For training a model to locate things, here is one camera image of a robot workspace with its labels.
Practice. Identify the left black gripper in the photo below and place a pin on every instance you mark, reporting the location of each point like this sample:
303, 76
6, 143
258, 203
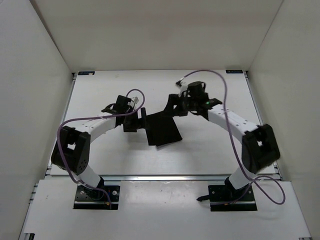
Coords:
139, 123

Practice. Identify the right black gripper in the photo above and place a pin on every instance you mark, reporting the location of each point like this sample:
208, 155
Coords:
174, 101

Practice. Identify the black skirt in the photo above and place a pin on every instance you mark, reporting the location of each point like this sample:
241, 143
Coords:
161, 130

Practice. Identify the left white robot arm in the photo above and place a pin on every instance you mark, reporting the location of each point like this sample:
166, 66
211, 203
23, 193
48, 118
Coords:
71, 152

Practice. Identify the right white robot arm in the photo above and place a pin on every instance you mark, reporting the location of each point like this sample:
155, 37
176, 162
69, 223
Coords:
259, 147

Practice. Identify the right blue label sticker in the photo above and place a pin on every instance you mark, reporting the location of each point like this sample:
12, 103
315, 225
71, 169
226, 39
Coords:
234, 71

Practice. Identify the blue label sticker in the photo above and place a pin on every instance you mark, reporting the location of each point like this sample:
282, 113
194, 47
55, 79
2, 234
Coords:
234, 71
86, 73

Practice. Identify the left blue label sticker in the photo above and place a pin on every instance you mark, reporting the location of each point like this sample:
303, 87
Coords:
86, 73

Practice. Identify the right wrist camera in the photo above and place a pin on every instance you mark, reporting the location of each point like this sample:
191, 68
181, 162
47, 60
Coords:
183, 87

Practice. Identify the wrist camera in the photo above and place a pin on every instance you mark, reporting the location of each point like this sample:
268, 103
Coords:
135, 100
183, 87

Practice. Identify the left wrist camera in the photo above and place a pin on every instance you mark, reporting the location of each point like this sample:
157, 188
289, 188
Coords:
135, 100

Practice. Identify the aluminium rail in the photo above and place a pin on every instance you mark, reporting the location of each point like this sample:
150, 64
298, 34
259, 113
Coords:
165, 178

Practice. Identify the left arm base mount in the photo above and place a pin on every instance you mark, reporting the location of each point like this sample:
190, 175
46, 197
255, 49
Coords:
87, 199

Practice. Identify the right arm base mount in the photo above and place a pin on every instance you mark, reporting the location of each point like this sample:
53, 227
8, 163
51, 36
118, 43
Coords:
222, 199

